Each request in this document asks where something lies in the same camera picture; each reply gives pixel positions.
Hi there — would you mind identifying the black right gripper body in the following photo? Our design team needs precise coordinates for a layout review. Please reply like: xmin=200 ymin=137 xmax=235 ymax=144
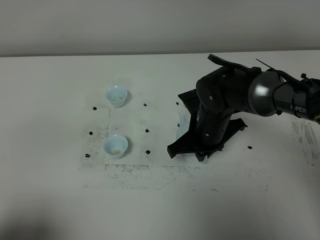
xmin=191 ymin=103 xmax=247 ymax=153

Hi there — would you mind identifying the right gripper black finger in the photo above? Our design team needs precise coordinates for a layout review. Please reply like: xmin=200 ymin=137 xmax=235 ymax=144
xmin=195 ymin=149 xmax=217 ymax=162
xmin=167 ymin=131 xmax=200 ymax=158

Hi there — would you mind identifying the light blue porcelain teapot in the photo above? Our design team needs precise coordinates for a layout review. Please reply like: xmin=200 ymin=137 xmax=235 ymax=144
xmin=174 ymin=108 xmax=198 ymax=162

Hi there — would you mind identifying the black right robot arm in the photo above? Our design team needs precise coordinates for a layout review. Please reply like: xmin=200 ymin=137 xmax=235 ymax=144
xmin=167 ymin=67 xmax=320 ymax=161

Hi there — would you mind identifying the near light blue teacup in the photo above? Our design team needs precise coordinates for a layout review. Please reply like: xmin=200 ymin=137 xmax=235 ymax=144
xmin=102 ymin=134 xmax=129 ymax=159

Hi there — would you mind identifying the light blue teacup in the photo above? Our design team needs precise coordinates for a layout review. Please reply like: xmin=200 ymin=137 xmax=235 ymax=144
xmin=105 ymin=85 xmax=128 ymax=108
xmin=102 ymin=134 xmax=129 ymax=159

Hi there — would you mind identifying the far light blue teacup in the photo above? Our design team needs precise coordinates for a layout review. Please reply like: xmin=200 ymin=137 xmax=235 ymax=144
xmin=105 ymin=85 xmax=128 ymax=108

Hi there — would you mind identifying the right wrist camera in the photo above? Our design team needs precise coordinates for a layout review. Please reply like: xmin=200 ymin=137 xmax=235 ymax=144
xmin=178 ymin=89 xmax=200 ymax=115

